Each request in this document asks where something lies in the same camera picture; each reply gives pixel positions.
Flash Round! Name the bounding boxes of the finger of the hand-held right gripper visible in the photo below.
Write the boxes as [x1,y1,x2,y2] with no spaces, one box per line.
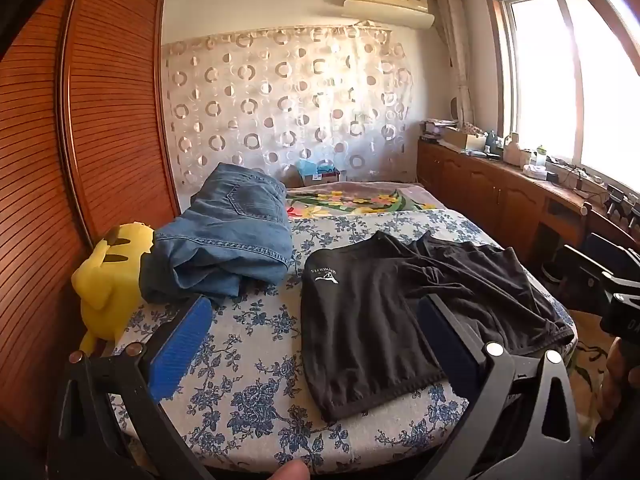
[562,245,640,302]
[582,232,640,273]

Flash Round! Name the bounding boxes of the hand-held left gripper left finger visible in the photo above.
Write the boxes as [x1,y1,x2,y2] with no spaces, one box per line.
[47,294,216,480]

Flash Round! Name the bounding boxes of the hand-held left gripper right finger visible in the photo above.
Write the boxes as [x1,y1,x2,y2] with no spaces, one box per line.
[400,294,583,480]

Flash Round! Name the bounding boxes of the black pants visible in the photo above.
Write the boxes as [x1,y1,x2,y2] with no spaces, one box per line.
[301,231,577,423]

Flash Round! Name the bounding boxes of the person's left hand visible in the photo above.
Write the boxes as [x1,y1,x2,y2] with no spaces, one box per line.
[276,460,312,480]

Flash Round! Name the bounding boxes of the wooden chair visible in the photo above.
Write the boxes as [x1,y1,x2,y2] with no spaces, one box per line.
[579,201,640,248]

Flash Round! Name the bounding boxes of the patterned floor rug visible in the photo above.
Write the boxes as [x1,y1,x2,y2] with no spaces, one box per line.
[567,310,613,413]

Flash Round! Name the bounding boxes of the bed with blue floral sheet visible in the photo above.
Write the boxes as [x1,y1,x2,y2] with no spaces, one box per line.
[107,182,581,476]

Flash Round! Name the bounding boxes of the yellow plush toy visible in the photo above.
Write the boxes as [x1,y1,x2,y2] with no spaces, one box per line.
[71,221,156,353]

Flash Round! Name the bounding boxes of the long wooden cabinet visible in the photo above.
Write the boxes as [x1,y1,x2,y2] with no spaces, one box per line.
[416,137,640,266]

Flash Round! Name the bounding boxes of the blue jeans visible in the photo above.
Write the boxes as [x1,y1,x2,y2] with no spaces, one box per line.
[141,162,293,306]

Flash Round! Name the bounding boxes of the white plastic jug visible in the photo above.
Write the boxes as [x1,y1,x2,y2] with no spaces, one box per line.
[502,132,524,166]

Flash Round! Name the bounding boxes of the open cardboard box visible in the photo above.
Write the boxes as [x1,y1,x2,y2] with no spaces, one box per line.
[442,127,488,154]

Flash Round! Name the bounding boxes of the window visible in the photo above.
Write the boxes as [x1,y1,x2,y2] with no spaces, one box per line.
[492,0,640,193]

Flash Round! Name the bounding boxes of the pile of papers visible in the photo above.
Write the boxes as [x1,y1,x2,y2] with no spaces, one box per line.
[421,118,459,142]

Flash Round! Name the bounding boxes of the wooden slatted wardrobe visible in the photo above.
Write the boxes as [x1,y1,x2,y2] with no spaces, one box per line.
[0,0,182,446]

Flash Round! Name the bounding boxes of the cardboard box with blue cloth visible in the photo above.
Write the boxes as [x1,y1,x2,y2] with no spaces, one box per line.
[297,159,347,187]

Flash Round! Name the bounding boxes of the beige window curtain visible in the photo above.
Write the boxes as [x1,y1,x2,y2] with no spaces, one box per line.
[435,0,476,126]

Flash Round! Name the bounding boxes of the circle patterned curtain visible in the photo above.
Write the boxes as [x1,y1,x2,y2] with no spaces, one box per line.
[161,22,418,191]

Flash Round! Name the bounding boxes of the white air conditioner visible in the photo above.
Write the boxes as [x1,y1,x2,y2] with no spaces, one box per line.
[342,0,436,29]

